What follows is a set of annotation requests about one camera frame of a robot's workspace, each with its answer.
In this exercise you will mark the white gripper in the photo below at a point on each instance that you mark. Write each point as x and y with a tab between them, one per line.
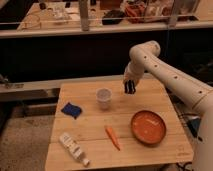
131	76

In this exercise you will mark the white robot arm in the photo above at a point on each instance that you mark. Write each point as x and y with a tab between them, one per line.
195	94

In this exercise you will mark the clear plastic cup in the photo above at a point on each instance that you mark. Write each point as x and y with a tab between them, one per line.
103	97

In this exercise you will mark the orange round plate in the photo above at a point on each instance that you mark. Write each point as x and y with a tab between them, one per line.
148	127

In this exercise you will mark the orange carrot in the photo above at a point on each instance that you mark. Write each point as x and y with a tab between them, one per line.
110	132

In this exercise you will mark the wooden table board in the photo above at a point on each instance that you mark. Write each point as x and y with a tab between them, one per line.
88	129

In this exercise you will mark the black cloth on shelf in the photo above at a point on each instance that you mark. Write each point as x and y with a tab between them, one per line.
113	17

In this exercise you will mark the black device box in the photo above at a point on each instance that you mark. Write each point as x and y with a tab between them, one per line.
193	126

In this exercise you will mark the orange items on shelf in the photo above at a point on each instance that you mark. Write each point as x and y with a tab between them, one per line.
135	12

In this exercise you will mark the white plastic bottle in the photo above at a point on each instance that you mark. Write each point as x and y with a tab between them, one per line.
74	149

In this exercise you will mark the metal post right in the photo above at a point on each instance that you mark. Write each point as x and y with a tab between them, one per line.
174	14

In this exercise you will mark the metal post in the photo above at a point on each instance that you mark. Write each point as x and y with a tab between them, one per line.
174	14
83	9

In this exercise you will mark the metal post left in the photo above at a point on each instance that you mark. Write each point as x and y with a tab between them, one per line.
83	9

